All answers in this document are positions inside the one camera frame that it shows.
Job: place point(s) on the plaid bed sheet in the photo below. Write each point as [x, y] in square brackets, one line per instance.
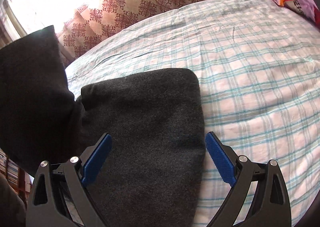
[258, 70]

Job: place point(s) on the red printed pillow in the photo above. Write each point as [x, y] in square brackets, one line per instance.
[306, 8]

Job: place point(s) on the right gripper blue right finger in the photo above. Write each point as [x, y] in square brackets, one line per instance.
[270, 205]

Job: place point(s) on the wooden bookshelf with books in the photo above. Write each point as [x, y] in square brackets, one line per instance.
[17, 178]

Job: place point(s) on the dark grey pants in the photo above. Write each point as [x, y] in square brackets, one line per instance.
[153, 174]

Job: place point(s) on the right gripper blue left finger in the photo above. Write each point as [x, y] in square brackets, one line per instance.
[54, 182]

